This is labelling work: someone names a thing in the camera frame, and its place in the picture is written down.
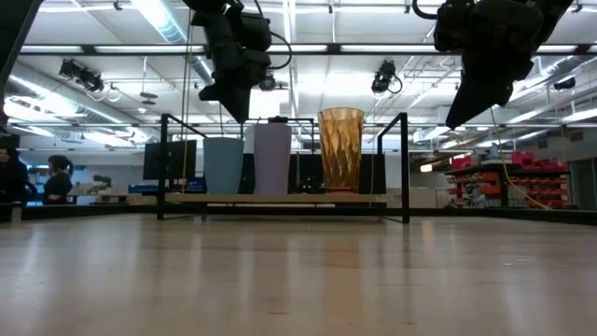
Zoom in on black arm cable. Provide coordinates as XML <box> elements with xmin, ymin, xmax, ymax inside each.
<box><xmin>411</xmin><ymin>0</ymin><xmax>440</xmax><ymax>21</ymax></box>
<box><xmin>253</xmin><ymin>0</ymin><xmax>294</xmax><ymax>72</ymax></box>

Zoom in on person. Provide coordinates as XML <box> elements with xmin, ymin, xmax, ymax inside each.
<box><xmin>43</xmin><ymin>154</ymin><xmax>76</xmax><ymax>206</ymax></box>
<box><xmin>0</xmin><ymin>146</ymin><xmax>38</xmax><ymax>204</ymax></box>

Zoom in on black overhead rig bar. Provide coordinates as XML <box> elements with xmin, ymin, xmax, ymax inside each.
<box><xmin>18</xmin><ymin>43</ymin><xmax>597</xmax><ymax>57</ymax></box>

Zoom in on shelving with red bins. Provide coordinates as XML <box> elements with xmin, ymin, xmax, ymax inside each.
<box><xmin>444</xmin><ymin>149</ymin><xmax>571</xmax><ymax>209</ymax></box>

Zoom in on yellow hanging cable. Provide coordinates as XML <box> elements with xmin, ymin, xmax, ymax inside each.
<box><xmin>180</xmin><ymin>8</ymin><xmax>196</xmax><ymax>195</ymax></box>

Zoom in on green potted plant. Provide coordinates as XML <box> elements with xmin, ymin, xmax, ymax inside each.
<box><xmin>87</xmin><ymin>174</ymin><xmax>114</xmax><ymax>195</ymax></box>

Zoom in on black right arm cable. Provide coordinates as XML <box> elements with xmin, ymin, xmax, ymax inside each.
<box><xmin>411</xmin><ymin>0</ymin><xmax>440</xmax><ymax>21</ymax></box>

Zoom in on black metal shelf wooden board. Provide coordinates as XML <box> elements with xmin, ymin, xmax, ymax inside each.
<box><xmin>156</xmin><ymin>111</ymin><xmax>411</xmax><ymax>225</ymax></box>

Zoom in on blue-grey plastic cup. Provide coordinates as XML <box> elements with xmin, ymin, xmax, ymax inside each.
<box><xmin>202</xmin><ymin>136</ymin><xmax>245</xmax><ymax>196</ymax></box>

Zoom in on lilac plastic cup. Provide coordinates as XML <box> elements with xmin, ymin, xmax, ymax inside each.
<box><xmin>253</xmin><ymin>122</ymin><xmax>294</xmax><ymax>196</ymax></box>

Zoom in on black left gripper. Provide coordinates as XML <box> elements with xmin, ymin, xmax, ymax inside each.
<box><xmin>182</xmin><ymin>0</ymin><xmax>273</xmax><ymax>124</ymax></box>

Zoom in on black overhead camera with cable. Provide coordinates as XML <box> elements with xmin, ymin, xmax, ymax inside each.
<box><xmin>370</xmin><ymin>59</ymin><xmax>404</xmax><ymax>95</ymax></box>

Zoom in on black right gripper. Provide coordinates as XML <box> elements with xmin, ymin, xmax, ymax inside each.
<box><xmin>433</xmin><ymin>0</ymin><xmax>574</xmax><ymax>131</ymax></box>

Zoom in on grey and yellow cable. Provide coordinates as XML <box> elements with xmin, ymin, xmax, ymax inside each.
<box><xmin>488</xmin><ymin>105</ymin><xmax>552</xmax><ymax>211</ymax></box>

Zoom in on black partition panels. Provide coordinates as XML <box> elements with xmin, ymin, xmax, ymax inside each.
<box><xmin>237</xmin><ymin>152</ymin><xmax>387</xmax><ymax>195</ymax></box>

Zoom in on amber faceted plastic cup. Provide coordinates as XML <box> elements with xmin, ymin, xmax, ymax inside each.
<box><xmin>317</xmin><ymin>106</ymin><xmax>366</xmax><ymax>194</ymax></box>

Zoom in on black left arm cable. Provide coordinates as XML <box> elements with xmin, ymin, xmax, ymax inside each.
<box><xmin>253</xmin><ymin>0</ymin><xmax>294</xmax><ymax>72</ymax></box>

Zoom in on black computer monitor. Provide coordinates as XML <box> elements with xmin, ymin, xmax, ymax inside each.
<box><xmin>142</xmin><ymin>139</ymin><xmax>198</xmax><ymax>181</ymax></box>

